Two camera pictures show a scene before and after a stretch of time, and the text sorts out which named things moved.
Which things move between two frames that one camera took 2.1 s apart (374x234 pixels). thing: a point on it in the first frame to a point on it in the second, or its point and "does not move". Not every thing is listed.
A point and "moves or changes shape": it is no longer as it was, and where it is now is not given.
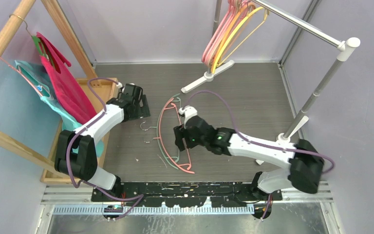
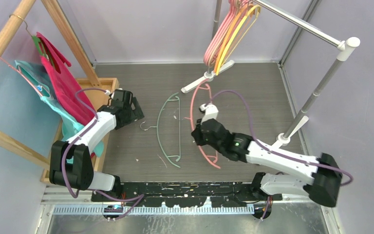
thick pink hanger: (212, 54) does not move
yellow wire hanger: (213, 64) moves or changes shape
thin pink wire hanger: (188, 166) to (192, 119)
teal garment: (38, 84) does not move
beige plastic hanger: (235, 8) does not move
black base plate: (185, 194) does not move
